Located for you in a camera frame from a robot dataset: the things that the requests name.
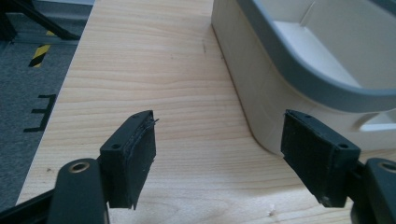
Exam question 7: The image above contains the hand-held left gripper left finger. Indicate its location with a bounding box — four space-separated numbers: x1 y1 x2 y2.
98 109 160 210

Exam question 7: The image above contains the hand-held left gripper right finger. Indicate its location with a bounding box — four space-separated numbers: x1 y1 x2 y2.
280 108 361 208

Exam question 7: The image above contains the cream plastic bin grey rim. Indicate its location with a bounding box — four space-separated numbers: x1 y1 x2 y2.
210 0 396 157

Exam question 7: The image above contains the black tape floor marking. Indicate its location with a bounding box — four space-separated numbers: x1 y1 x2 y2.
23 93 58 133

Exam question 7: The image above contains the yellow black hazard tape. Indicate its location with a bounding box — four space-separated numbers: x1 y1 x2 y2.
28 29 56 69

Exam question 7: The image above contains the black metal stand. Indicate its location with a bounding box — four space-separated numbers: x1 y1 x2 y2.
0 0 82 43

